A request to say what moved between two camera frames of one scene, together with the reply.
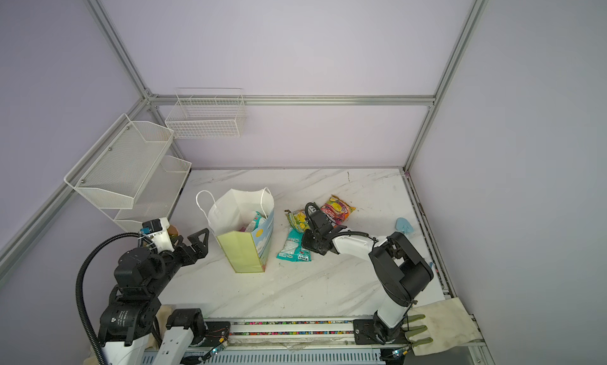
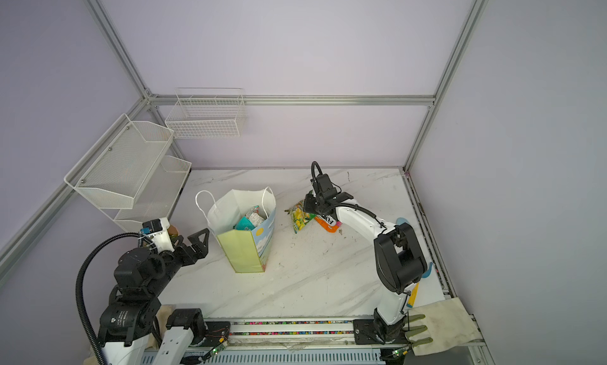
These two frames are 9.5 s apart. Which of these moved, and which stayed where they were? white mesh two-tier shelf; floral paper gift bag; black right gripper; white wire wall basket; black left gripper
Moved: black right gripper
Stayed: black left gripper; white wire wall basket; floral paper gift bag; white mesh two-tier shelf
